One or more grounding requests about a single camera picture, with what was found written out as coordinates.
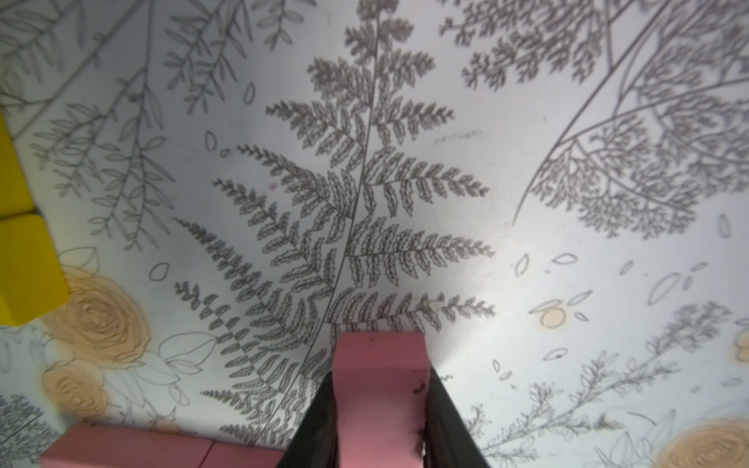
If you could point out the floral table mat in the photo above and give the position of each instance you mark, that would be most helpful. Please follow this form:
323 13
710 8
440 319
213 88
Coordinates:
554 192

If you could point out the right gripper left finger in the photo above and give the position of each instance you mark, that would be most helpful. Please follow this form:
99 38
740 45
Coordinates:
315 442

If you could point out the pink block two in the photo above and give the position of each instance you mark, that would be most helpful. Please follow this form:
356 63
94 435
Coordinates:
380 381

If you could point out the magenta small cube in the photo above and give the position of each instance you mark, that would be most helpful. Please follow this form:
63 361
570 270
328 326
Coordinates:
234 456

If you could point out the yellow block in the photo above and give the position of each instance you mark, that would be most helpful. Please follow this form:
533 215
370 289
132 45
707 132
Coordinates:
15 197

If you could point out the small yellow cube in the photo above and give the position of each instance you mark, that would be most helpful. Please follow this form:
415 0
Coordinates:
32 281

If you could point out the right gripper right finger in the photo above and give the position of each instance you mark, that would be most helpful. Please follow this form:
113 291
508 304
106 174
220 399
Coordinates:
447 442

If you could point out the pink block three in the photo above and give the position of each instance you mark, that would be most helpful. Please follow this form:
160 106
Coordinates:
95 445

